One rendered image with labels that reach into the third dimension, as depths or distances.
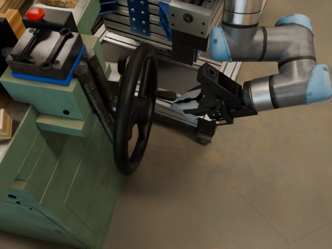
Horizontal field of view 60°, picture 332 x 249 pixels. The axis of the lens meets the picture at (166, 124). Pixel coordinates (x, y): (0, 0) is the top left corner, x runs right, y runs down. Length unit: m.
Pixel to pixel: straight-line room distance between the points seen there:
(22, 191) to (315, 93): 0.60
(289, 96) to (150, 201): 0.93
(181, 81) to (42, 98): 1.02
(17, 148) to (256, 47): 0.50
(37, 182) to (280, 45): 0.58
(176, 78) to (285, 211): 0.83
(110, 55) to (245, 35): 1.11
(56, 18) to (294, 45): 0.46
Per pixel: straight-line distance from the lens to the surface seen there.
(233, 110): 0.71
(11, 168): 0.58
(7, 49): 0.62
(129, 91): 0.51
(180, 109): 0.72
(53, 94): 0.53
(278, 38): 0.66
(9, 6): 0.79
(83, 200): 0.95
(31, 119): 0.60
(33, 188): 0.66
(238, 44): 0.63
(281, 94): 0.64
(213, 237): 1.37
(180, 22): 0.99
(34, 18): 0.56
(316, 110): 1.84
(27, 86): 0.55
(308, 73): 0.64
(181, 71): 1.53
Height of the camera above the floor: 1.34
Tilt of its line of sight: 58 degrees down
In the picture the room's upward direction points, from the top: straight up
